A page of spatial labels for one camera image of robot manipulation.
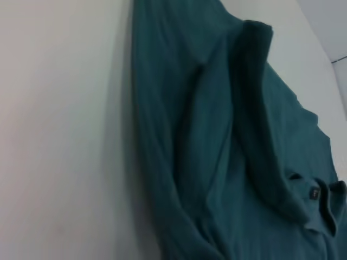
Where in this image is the teal t-shirt with beige letters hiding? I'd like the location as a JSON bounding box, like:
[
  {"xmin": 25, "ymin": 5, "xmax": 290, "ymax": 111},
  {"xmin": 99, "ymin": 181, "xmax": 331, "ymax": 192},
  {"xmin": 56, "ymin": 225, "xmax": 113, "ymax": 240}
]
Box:
[{"xmin": 131, "ymin": 0, "xmax": 347, "ymax": 260}]

